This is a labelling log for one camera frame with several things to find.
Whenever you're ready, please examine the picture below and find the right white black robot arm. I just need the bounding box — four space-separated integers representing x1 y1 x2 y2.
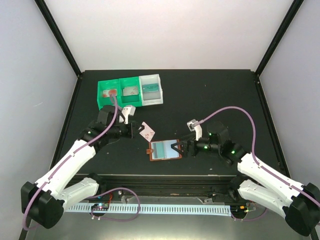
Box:
170 120 320 237

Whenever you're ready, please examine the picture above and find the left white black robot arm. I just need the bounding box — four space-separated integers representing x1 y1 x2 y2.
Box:
20 105 144 229

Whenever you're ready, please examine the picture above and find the left black frame post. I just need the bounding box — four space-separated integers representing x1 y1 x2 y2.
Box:
34 0 82 77

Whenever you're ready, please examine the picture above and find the right black frame post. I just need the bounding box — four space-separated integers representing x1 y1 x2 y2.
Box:
255 0 304 77

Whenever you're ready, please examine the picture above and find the left green bin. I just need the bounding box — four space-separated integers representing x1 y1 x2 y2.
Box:
97 79 122 110

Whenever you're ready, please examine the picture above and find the green bin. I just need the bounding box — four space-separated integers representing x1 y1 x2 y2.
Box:
119 76 142 107
97 79 122 110

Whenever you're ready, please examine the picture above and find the white translucent bin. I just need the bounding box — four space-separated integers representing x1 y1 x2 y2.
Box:
139 74 164 106

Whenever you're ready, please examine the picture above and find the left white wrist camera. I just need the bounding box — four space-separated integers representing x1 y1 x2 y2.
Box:
119 105 136 125

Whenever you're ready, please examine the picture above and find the small circuit board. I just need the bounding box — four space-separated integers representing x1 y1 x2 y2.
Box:
91 203 110 211

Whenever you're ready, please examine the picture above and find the light blue card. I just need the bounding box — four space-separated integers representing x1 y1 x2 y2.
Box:
164 139 180 159

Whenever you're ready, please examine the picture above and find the middle green bin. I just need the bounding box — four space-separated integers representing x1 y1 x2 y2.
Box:
119 76 142 107

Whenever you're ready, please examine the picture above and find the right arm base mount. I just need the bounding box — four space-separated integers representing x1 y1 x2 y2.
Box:
208 184 250 204

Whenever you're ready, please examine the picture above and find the red spotted card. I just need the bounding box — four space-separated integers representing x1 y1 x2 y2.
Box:
102 89 118 98

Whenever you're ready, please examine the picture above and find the teal VIP card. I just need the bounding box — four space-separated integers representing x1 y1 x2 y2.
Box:
151 142 165 160
142 83 159 93

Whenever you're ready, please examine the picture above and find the white slotted cable duct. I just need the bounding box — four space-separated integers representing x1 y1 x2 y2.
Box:
66 202 232 217

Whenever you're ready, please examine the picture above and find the brown leather card holder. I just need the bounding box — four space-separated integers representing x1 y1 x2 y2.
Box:
146 140 181 162

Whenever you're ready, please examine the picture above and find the black frame post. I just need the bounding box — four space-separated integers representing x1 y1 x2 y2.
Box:
34 0 82 77
255 0 304 77

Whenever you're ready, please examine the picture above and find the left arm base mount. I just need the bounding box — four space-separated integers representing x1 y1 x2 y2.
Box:
85 183 121 201

